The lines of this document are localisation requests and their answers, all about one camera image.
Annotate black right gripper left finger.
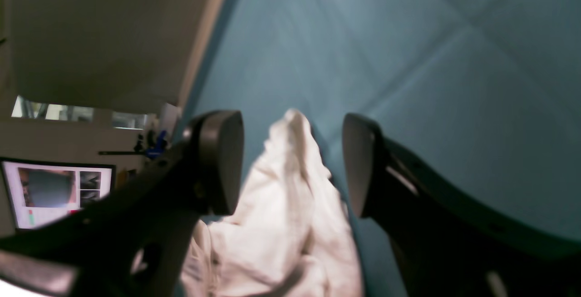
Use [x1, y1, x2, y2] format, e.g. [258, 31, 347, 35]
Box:
[1, 109, 244, 297]

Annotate white T-shirt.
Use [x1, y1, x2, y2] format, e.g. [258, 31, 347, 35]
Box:
[176, 109, 364, 297]

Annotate blue clamp bottom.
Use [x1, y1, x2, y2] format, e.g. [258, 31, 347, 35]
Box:
[145, 129, 168, 160]

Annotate computer monitor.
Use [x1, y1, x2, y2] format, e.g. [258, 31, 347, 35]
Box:
[1, 158, 117, 232]

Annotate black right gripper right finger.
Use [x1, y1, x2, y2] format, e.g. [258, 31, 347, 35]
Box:
[342, 113, 581, 297]

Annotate teal table cloth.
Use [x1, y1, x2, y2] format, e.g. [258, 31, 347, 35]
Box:
[175, 0, 581, 297]

